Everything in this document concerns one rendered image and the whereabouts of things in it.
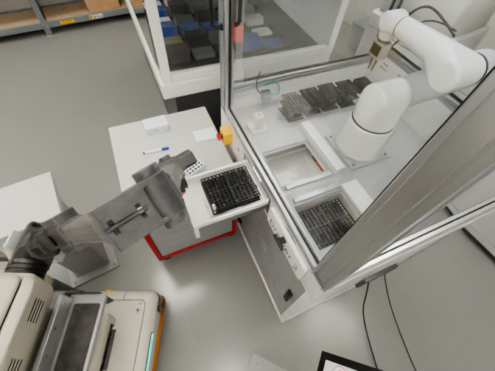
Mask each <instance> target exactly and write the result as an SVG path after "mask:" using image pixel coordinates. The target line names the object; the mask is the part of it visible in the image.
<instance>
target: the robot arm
mask: <svg viewBox="0 0 495 371"><path fill-rule="evenodd" d="M158 160H159V162H158V164H157V163H156V161H155V162H153V163H151V164H150V165H148V166H145V167H144V168H143V169H139V170H138V171H137V172H135V173H134V174H132V175H131V177H132V178H133V179H134V180H135V182H136V184H135V185H132V186H131V187H129V188H128V189H126V190H124V191H123V192H121V193H120V194H118V195H116V196H115V197H113V198H111V199H109V200H108V201H107V202H104V203H103V204H101V205H100V206H98V207H96V208H95V209H93V210H92V211H90V212H88V213H87V215H85V216H83V215H80V214H78V212H76V210H75V209H74V207H73V206H71V207H70V208H67V209H66V210H64V211H62V212H60V213H59V214H57V215H55V216H53V217H52V218H50V219H48V220H46V221H45V222H43V223H39V222H35V221H32V222H30V223H28V224H27V226H26V227H25V229H24V232H23V234H22V236H21V238H20V241H19V243H18V245H17V247H16V249H15V250H14V253H13V255H12V257H11V259H10V261H9V265H11V264H13V261H14V259H15V258H25V259H32V260H36V261H41V262H44V263H46V264H48V265H49V268H50V266H51V264H52V261H53V259H54V257H55V256H56V255H59V254H60V251H62V252H63V253H65V254H66V255H67V256H70V255H73V254H75V253H76V252H81V251H83V250H84V249H85V248H87V247H89V246H90V245H91V244H93V243H96V242H106V243H108V244H109V245H112V246H113V247H114V249H115V251H116V252H122V251H124V250H126V249H127V248H128V247H130V246H131V245H133V244H135V243H136V242H137V241H139V240H140V239H142V238H143V237H145V236H146V235H148V234H150V233H151V232H152V231H154V230H156V229H157V228H159V227H160V226H161V225H165V227H166V228H167V229H170V228H173V227H175V226H176V225H179V224H180V223H181V222H183V221H184V219H185V218H186V205H185V203H184V202H183V200H182V196H183V195H184V194H185V193H186V189H185V188H189V187H188V184H187V182H186V178H185V176H186V173H185V172H184V171H185V170H186V169H188V168H189V167H190V166H193V165H194V164H196V162H197V159H196V157H195V156H194V154H193V152H192V151H190V150H189V149H187V150H185V151H183V152H181V153H180V154H178V155H176V156H172V157H171V156H170V155H169V154H168V155H165V156H163V157H162V158H160V159H158ZM140 207H142V208H140ZM137 208H140V209H138V210H137ZM142 211H143V212H142ZM49 268H48V270H46V271H49Z"/></svg>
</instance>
